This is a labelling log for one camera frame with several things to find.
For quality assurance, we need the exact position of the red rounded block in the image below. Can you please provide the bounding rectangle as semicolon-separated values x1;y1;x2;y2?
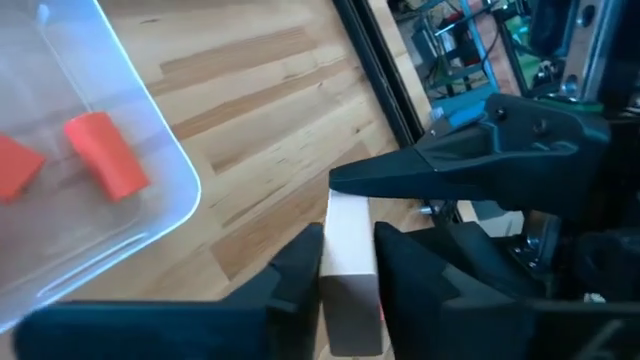
63;110;151;204

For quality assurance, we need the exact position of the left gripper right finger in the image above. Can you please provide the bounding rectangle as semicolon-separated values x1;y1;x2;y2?
374;221;640;360

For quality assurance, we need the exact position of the clear plastic bin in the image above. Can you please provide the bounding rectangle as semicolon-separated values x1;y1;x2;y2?
0;0;202;334

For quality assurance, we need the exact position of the natural wood block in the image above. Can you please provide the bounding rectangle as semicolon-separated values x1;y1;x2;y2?
319;189;384;357

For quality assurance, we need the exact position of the blue-grey table frame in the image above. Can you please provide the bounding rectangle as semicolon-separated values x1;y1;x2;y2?
409;0;506;131

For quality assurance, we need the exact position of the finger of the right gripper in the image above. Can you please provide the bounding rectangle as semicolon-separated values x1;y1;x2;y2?
329;94;612;217
416;214;562;302

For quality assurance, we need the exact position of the black frame side rail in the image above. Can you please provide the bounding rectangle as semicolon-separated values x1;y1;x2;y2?
332;0;436;151

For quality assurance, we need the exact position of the red cube block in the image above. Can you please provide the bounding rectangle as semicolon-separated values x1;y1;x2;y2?
0;133;46;205

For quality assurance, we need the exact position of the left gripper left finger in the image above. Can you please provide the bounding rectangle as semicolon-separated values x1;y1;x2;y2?
14;223;324;360

